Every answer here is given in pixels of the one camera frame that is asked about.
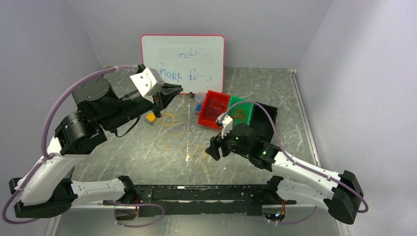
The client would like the orange cable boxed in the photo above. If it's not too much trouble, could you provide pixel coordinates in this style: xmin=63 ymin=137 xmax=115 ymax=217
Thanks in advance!
xmin=233 ymin=107 xmax=250 ymax=123

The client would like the black plastic bin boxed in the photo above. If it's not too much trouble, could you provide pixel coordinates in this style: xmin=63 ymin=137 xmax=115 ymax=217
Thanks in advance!
xmin=249 ymin=103 xmax=278 ymax=143

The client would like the yellow grey block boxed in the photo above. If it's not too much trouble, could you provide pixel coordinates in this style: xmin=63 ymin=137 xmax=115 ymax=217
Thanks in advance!
xmin=144 ymin=113 xmax=157 ymax=125

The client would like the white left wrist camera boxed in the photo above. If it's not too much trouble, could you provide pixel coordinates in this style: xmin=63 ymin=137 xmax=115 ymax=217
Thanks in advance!
xmin=130 ymin=68 xmax=164 ymax=103

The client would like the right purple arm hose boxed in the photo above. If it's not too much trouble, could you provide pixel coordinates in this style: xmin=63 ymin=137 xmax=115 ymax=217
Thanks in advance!
xmin=216 ymin=101 xmax=369 ymax=226

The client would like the red plastic bin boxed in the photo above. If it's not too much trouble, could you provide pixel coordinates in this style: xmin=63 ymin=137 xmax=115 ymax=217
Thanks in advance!
xmin=198 ymin=90 xmax=231 ymax=129

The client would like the pink framed whiteboard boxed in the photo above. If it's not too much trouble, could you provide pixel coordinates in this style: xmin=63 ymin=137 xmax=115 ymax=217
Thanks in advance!
xmin=141 ymin=34 xmax=226 ymax=93

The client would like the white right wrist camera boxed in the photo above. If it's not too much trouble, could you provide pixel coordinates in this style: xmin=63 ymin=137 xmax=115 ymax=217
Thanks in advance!
xmin=216 ymin=113 xmax=233 ymax=139

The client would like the clear plastic cup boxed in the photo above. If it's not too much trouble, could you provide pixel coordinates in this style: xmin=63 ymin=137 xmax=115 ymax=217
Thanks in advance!
xmin=194 ymin=92 xmax=207 ymax=105

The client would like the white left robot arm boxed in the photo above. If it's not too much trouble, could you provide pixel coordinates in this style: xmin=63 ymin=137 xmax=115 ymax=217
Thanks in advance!
xmin=9 ymin=73 xmax=183 ymax=219

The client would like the green plastic bin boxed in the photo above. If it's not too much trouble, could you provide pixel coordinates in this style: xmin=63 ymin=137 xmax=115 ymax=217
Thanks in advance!
xmin=228 ymin=95 xmax=254 ymax=127

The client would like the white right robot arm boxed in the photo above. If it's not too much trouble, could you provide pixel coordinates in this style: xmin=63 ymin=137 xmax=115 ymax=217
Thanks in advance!
xmin=206 ymin=123 xmax=364 ymax=225

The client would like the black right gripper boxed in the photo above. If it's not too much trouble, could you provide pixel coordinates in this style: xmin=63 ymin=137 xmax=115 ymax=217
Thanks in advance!
xmin=205 ymin=124 xmax=251 ymax=161

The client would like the dark purple cable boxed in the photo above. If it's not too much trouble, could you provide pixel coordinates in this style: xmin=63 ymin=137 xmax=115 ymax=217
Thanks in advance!
xmin=206 ymin=97 xmax=227 ymax=126

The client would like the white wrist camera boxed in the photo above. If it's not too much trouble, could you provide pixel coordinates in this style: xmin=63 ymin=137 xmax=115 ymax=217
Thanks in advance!
xmin=130 ymin=68 xmax=164 ymax=103
xmin=216 ymin=113 xmax=233 ymax=139

